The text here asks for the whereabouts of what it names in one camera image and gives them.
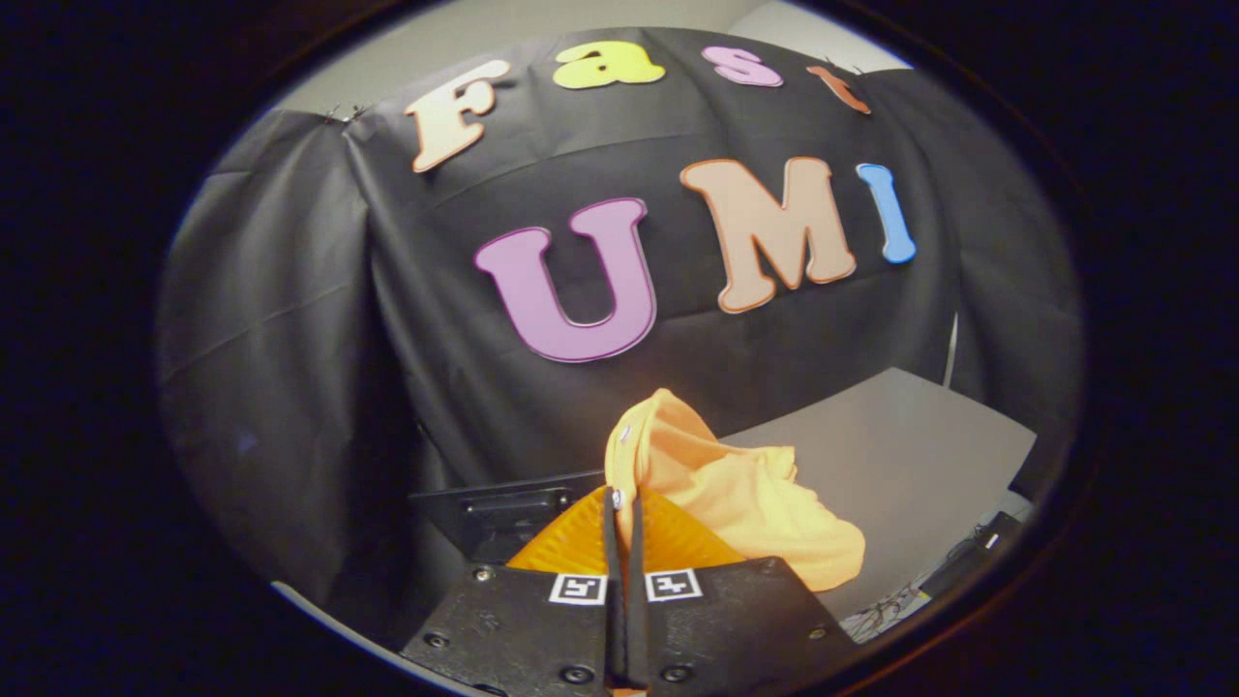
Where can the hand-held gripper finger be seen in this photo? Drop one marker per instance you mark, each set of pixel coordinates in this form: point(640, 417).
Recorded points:
point(615, 600)
point(637, 600)

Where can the yellow-orange shirt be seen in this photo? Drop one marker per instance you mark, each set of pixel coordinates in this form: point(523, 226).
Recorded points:
point(736, 494)

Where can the black backdrop cloth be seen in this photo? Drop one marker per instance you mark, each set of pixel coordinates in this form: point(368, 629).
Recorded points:
point(436, 387)

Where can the grey cabinet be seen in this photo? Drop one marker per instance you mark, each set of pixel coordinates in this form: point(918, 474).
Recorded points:
point(900, 445)

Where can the black box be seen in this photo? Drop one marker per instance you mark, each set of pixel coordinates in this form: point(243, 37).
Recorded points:
point(978, 547)

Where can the white stand pole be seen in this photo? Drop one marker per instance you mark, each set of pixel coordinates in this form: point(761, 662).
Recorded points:
point(952, 348)

